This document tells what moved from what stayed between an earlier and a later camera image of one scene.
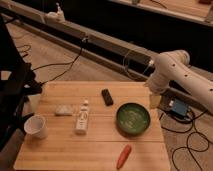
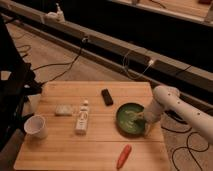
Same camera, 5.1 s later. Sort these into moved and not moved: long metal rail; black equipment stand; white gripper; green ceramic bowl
Moved: white gripper
Not moved: black equipment stand; long metal rail; green ceramic bowl
